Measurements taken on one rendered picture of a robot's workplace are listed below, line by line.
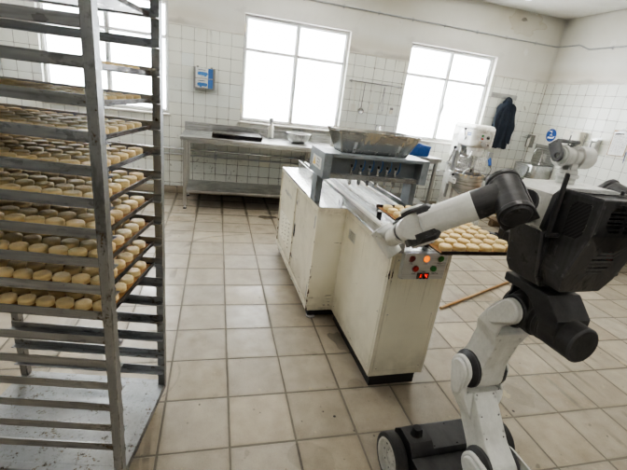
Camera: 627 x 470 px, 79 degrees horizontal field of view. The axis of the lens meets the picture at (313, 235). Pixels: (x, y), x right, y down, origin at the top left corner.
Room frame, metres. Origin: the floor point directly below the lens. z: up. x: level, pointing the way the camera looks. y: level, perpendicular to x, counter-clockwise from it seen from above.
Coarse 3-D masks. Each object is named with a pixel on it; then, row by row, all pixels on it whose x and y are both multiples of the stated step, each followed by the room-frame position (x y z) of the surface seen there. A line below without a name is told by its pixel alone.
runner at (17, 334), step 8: (0, 328) 0.97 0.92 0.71; (0, 336) 0.97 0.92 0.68; (8, 336) 0.97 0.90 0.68; (16, 336) 0.98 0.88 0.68; (24, 336) 0.98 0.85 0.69; (32, 336) 0.98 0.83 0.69; (40, 336) 0.98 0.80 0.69; (48, 336) 0.98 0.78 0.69; (56, 336) 0.98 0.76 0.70; (64, 336) 0.99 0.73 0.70; (72, 336) 0.99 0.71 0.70; (80, 336) 0.99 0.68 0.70; (88, 336) 0.99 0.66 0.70; (96, 336) 1.00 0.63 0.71
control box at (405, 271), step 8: (408, 256) 1.72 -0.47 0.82; (416, 256) 1.73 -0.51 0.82; (424, 256) 1.75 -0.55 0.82; (432, 256) 1.76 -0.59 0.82; (400, 264) 1.74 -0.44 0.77; (408, 264) 1.72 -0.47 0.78; (416, 264) 1.74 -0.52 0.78; (424, 264) 1.75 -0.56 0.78; (432, 264) 1.76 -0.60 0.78; (440, 264) 1.78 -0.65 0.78; (400, 272) 1.72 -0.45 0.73; (408, 272) 1.73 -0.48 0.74; (416, 272) 1.74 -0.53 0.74; (424, 272) 1.75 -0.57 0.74; (432, 272) 1.77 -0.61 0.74; (440, 272) 1.78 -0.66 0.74
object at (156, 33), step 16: (160, 0) 1.44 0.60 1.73; (160, 16) 1.44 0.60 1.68; (160, 32) 1.44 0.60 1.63; (160, 48) 1.43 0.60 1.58; (160, 64) 1.43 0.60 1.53; (160, 80) 1.43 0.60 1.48; (160, 96) 1.43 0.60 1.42; (160, 112) 1.42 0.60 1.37; (160, 128) 1.42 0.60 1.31; (160, 144) 1.42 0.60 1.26; (160, 160) 1.42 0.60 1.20; (160, 192) 1.42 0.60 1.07; (160, 208) 1.42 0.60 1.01; (160, 256) 1.42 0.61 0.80; (160, 272) 1.42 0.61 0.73; (160, 288) 1.42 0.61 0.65
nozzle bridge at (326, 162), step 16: (320, 160) 2.41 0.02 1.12; (336, 160) 2.45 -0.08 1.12; (352, 160) 2.48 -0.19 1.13; (368, 160) 2.51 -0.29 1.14; (384, 160) 2.45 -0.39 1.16; (400, 160) 2.48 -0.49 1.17; (416, 160) 2.52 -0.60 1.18; (320, 176) 2.37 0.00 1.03; (336, 176) 2.40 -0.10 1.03; (352, 176) 2.43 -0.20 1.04; (368, 176) 2.46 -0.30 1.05; (400, 176) 2.58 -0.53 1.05; (416, 176) 2.58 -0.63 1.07; (320, 192) 2.44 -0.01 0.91
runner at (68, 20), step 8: (0, 8) 0.98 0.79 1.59; (8, 8) 0.98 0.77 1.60; (16, 8) 0.99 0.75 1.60; (24, 8) 0.99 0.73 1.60; (32, 8) 0.99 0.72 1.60; (40, 8) 0.99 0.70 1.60; (0, 16) 0.98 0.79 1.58; (8, 16) 0.98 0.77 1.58; (16, 16) 0.99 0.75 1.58; (24, 16) 0.99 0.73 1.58; (32, 16) 0.99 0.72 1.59; (40, 16) 0.99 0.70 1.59; (48, 16) 0.99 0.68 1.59; (56, 16) 0.99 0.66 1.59; (64, 16) 0.99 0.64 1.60; (72, 16) 1.00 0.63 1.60; (56, 24) 1.00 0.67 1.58; (64, 24) 0.99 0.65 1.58; (72, 24) 0.99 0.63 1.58
